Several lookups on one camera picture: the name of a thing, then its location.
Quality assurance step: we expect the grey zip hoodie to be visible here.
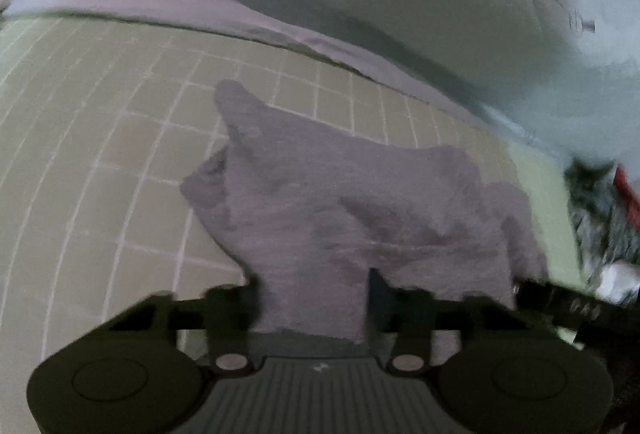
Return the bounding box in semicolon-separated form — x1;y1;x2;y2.
180;81;548;354

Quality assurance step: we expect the white garment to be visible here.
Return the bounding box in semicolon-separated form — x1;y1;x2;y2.
592;261;640;306

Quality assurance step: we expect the blue plaid shirt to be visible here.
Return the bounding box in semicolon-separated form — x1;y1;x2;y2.
564;160;639;290

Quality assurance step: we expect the red knitted garment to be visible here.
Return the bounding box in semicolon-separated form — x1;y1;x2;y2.
613;166;640;230

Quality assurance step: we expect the green grid-pattern mat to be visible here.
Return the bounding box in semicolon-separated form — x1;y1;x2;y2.
1;17;580;433

